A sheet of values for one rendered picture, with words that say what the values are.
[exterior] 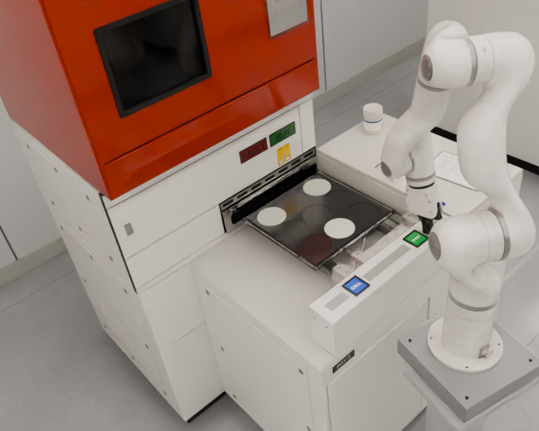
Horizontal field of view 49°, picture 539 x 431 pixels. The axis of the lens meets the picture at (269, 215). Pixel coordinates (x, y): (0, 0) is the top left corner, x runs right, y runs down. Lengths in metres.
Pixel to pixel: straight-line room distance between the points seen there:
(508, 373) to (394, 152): 0.62
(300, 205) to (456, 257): 0.83
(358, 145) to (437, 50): 1.00
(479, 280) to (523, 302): 1.58
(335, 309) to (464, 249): 0.43
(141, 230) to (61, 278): 1.65
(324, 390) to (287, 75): 0.96
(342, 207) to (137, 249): 0.69
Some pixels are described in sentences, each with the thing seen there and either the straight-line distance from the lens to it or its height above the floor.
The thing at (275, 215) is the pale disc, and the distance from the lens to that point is 2.02.
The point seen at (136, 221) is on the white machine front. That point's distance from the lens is 1.83.
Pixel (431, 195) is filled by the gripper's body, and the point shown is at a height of 1.12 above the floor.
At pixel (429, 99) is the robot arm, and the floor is 1.43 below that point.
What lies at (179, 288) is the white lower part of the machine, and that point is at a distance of 2.07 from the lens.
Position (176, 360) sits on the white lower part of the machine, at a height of 0.43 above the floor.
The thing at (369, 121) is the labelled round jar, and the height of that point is 1.02.
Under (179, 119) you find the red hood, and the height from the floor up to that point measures 1.36.
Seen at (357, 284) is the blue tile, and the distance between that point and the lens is 1.67.
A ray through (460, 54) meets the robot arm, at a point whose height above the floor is 1.64.
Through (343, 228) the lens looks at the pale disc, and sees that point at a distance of 1.94.
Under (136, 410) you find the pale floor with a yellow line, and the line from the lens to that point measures 2.73.
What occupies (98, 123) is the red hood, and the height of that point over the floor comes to 1.45.
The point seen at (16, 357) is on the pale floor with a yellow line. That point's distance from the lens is 3.17.
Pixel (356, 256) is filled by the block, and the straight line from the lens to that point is 1.83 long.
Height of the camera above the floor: 2.17
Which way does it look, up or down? 39 degrees down
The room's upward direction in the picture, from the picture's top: 9 degrees counter-clockwise
